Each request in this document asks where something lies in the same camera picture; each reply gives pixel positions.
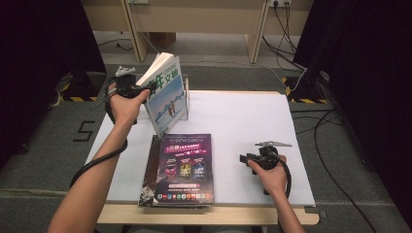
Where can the black yellow striped stand base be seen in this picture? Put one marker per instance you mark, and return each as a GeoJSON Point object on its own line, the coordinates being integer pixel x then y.
{"type": "Point", "coordinates": [304, 89]}
{"type": "Point", "coordinates": [81, 87]}

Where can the beige office desk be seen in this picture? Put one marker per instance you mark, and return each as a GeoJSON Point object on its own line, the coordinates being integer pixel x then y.
{"type": "Point", "coordinates": [194, 16]}

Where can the clear acrylic magazine rack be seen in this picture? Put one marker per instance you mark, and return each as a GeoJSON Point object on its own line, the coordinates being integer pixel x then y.
{"type": "Point", "coordinates": [187, 97]}

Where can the white wall socket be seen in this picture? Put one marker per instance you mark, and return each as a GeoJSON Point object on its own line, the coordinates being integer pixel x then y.
{"type": "Point", "coordinates": [280, 2]}

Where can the person's left hand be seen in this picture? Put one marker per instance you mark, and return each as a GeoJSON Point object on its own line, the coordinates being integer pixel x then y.
{"type": "Point", "coordinates": [124, 108]}

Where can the black curtain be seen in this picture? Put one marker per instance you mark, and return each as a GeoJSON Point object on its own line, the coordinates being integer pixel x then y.
{"type": "Point", "coordinates": [372, 64]}
{"type": "Point", "coordinates": [32, 64]}

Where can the person's right hand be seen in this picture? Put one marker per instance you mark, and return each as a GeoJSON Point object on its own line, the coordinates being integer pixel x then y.
{"type": "Point", "coordinates": [275, 181]}

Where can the grey tape piece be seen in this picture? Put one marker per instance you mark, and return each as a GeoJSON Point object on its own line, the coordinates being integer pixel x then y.
{"type": "Point", "coordinates": [315, 212]}

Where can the dark purple magazine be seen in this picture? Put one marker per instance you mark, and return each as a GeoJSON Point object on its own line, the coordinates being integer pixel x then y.
{"type": "Point", "coordinates": [184, 152]}

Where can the white table sheet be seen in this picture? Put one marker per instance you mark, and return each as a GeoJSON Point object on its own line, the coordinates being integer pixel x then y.
{"type": "Point", "coordinates": [243, 123]}

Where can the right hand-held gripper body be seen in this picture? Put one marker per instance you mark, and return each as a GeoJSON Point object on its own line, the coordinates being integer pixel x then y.
{"type": "Point", "coordinates": [267, 160]}

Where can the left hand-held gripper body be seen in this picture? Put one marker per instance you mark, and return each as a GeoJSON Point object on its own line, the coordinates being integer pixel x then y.
{"type": "Point", "coordinates": [126, 84]}

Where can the white magazine with green title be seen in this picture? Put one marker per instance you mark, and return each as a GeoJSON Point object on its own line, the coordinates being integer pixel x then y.
{"type": "Point", "coordinates": [168, 97]}

